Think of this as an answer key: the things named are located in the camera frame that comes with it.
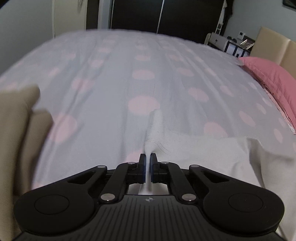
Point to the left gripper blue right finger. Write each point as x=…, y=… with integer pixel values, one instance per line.
x=174, y=178

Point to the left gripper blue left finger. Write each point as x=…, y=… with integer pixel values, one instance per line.
x=119, y=180

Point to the white sweatshirt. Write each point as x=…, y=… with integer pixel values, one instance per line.
x=243, y=158

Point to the grey pink polka-dot bedspread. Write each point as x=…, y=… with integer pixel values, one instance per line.
x=101, y=86

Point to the folded beige garment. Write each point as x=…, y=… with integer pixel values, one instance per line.
x=23, y=133

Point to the white bedside table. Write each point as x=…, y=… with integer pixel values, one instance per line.
x=229, y=45

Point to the pink pillow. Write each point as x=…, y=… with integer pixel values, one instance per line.
x=279, y=83

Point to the black sliding wardrobe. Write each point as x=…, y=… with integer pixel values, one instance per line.
x=189, y=20

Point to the cream padded headboard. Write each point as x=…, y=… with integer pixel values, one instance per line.
x=277, y=48

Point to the cream room door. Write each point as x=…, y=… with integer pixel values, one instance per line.
x=68, y=16

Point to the framed wall picture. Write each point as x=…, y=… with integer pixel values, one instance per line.
x=291, y=4

